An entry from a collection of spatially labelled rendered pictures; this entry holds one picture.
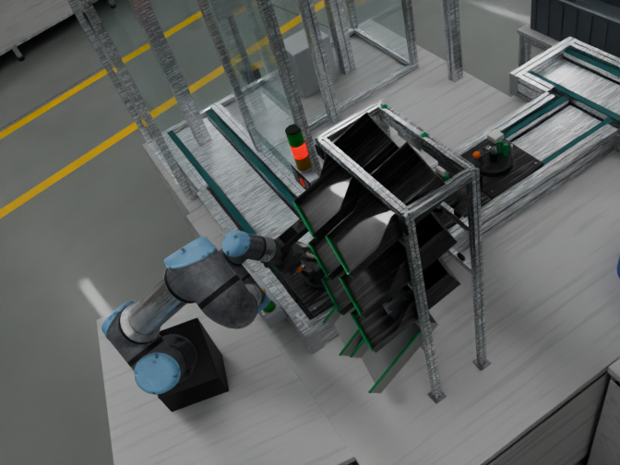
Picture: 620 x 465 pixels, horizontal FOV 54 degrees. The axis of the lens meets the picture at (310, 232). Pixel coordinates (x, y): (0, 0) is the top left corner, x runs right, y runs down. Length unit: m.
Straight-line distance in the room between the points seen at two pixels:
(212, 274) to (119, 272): 2.47
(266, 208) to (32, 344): 1.90
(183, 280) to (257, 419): 0.68
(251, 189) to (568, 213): 1.21
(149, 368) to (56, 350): 2.01
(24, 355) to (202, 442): 2.00
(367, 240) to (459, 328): 0.73
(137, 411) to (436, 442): 0.96
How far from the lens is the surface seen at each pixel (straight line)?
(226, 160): 2.69
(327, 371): 1.97
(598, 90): 2.71
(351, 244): 1.36
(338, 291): 1.70
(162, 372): 1.74
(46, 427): 3.47
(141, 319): 1.65
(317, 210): 1.45
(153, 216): 4.06
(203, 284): 1.40
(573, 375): 1.92
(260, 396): 1.99
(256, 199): 2.45
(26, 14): 6.66
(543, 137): 2.48
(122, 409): 2.17
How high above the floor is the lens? 2.54
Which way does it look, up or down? 46 degrees down
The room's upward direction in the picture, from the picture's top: 19 degrees counter-clockwise
